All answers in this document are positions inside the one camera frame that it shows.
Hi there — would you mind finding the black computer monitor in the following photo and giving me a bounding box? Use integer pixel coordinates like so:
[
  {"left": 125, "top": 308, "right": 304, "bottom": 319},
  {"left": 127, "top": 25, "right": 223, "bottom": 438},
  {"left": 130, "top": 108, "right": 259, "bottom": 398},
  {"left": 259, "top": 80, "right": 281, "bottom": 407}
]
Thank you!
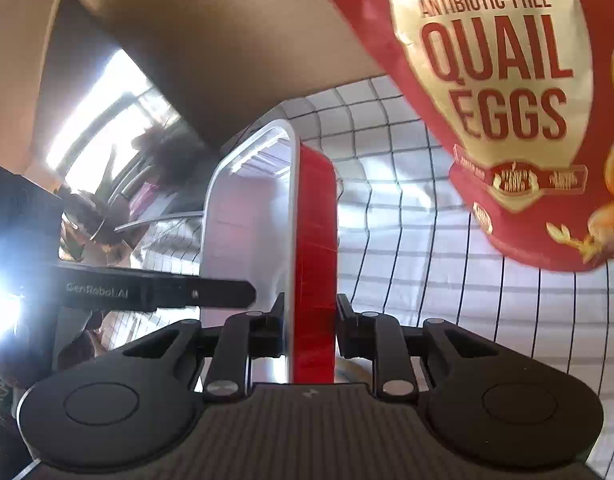
[{"left": 37, "top": 0, "right": 223, "bottom": 281}]

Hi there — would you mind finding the red snack bag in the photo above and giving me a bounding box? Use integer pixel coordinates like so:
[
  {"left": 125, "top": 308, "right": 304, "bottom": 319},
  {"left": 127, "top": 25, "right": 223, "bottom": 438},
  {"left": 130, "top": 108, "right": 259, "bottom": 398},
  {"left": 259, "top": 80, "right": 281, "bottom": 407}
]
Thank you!
[{"left": 296, "top": 0, "right": 614, "bottom": 274}]

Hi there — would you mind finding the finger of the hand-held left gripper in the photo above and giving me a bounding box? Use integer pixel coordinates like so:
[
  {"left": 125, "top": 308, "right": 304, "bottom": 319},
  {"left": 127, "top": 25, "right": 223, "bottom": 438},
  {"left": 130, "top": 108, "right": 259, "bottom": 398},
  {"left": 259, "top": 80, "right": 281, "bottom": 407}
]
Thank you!
[{"left": 154, "top": 280, "right": 258, "bottom": 312}]

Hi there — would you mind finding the white black checkered tablecloth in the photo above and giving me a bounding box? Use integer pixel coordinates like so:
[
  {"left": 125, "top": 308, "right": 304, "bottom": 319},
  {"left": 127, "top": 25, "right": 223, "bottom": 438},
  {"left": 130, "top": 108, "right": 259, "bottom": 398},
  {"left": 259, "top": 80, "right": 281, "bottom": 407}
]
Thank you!
[{"left": 132, "top": 75, "right": 614, "bottom": 463}]

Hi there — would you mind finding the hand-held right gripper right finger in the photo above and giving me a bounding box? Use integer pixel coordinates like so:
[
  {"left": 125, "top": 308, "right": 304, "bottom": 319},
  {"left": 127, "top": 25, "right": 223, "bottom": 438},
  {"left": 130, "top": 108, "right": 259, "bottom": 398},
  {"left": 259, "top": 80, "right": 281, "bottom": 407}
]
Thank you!
[{"left": 335, "top": 293, "right": 494, "bottom": 402}]

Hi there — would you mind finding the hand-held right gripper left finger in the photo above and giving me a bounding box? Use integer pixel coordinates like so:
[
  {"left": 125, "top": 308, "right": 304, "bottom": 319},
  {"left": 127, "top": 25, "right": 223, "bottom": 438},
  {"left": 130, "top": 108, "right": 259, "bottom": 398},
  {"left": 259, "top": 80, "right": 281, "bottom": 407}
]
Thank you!
[{"left": 121, "top": 292, "right": 289, "bottom": 402}]

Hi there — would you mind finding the red and white rectangular tray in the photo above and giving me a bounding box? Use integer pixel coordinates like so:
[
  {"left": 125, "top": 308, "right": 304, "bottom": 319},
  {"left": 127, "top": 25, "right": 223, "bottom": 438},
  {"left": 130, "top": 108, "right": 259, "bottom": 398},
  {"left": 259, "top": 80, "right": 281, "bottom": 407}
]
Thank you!
[{"left": 199, "top": 119, "right": 339, "bottom": 387}]

